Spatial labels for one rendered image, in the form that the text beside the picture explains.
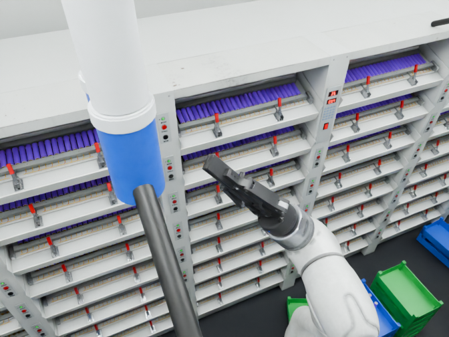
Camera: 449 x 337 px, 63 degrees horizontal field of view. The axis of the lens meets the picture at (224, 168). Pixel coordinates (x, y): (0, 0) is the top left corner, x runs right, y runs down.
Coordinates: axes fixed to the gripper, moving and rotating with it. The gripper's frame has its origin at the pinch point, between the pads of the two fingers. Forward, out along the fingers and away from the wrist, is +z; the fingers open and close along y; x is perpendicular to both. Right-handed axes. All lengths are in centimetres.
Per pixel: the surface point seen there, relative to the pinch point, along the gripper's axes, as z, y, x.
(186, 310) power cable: 11.3, 17.6, 22.8
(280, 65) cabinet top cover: -32, -32, -62
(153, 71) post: -4, -60, -42
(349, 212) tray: -162, -65, -64
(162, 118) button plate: -12, -54, -27
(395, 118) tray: -108, -24, -93
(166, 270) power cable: 13.9, 15.4, 20.0
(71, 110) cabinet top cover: 11, -62, -14
